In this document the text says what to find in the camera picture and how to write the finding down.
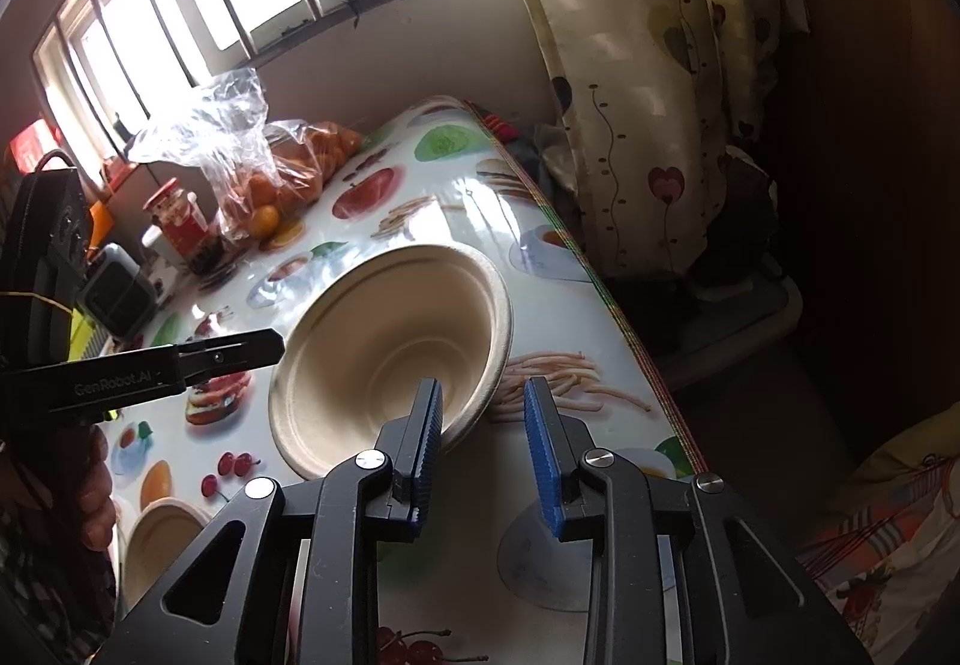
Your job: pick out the fruit print tablecloth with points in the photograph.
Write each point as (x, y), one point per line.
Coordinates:
(450, 215)

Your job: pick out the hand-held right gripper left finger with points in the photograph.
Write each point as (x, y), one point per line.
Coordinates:
(426, 462)

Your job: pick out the grey plastic container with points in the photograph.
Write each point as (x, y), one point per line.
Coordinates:
(735, 328)

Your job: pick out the red label sauce bottle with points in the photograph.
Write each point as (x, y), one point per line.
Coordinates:
(184, 226)

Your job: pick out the small black fan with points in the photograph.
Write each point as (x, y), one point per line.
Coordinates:
(120, 294)

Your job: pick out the striped printed blanket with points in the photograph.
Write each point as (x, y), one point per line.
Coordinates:
(892, 545)

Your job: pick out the person's left hand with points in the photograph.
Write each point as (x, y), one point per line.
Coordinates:
(96, 492)

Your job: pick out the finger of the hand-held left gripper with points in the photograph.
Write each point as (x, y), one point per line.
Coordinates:
(232, 354)

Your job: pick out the heart print curtain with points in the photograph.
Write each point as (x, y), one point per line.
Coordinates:
(645, 58)

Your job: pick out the red box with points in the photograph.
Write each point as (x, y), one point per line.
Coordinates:
(34, 148)

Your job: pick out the plastic bag of oranges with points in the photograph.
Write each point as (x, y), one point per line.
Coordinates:
(255, 170)

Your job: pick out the beige paper bowl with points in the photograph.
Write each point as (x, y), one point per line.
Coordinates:
(161, 545)
(375, 365)

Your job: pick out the dark cloth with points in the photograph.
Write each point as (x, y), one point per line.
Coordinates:
(540, 148)

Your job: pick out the bright green box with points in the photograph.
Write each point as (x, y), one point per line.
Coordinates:
(86, 339)

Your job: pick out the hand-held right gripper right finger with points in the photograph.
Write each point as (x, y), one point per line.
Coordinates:
(541, 470)

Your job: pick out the orange container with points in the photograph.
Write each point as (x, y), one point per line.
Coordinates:
(101, 219)

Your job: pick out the person's left forearm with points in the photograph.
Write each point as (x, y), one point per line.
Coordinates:
(45, 560)

